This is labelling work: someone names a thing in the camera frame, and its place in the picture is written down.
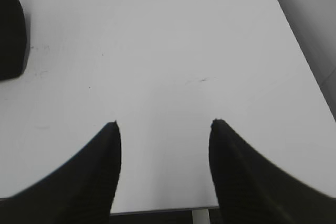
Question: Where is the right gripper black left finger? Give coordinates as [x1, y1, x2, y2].
[1, 122, 121, 223]

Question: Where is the black canvas tote bag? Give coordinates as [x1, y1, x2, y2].
[1, 0, 27, 81]

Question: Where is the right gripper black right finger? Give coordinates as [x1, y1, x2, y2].
[208, 119, 335, 223]

